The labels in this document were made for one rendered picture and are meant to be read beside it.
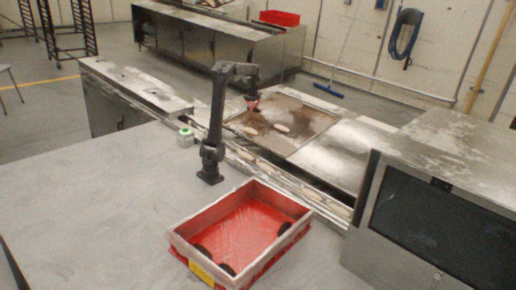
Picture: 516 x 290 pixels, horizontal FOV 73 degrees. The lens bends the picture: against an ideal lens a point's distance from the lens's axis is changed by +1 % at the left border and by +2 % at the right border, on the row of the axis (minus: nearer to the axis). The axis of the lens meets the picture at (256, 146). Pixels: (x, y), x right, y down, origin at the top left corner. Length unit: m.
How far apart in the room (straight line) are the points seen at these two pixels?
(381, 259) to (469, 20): 4.04
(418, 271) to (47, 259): 1.18
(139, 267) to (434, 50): 4.49
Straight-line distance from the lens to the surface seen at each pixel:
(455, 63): 5.04
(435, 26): 5.07
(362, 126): 2.01
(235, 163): 1.71
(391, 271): 1.23
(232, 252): 1.30
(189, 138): 1.89
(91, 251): 1.38
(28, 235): 1.52
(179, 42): 5.68
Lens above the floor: 1.77
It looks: 30 degrees down
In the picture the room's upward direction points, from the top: 5 degrees clockwise
